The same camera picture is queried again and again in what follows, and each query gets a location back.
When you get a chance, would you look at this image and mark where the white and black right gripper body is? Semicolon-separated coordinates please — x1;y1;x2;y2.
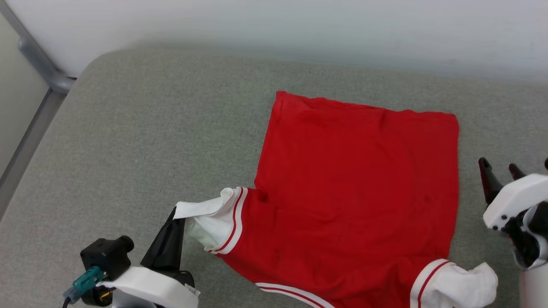
482;173;548;269

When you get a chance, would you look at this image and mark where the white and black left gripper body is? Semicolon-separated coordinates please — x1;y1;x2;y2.
96;265;201;308

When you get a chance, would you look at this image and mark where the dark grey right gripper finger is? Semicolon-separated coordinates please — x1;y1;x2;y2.
508;163;527;181
478;157;504;207

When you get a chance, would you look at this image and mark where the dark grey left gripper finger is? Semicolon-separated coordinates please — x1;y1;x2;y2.
140;214;173;269
167;207;187;272

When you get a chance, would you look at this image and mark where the red garment with white sleeves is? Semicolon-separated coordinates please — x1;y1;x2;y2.
173;90;500;308

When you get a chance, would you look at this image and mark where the teal cable connector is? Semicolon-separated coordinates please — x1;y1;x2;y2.
63;266;106;301

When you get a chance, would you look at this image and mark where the grey metal frame rail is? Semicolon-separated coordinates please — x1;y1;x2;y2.
0;0;78;216

